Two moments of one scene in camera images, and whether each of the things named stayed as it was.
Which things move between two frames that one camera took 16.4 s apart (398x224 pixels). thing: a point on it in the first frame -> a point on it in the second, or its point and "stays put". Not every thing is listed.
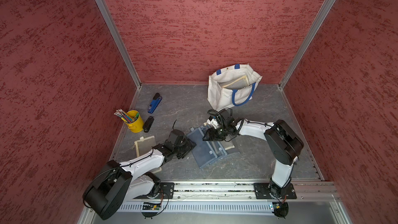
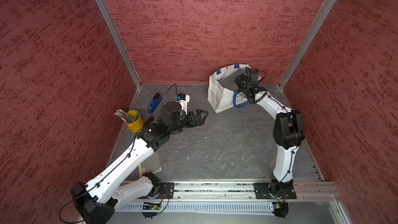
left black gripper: [189, 146] -> [199, 121]
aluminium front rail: [243, 192] stays put
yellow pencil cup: [138, 124] stays put
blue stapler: [156, 101] stays put
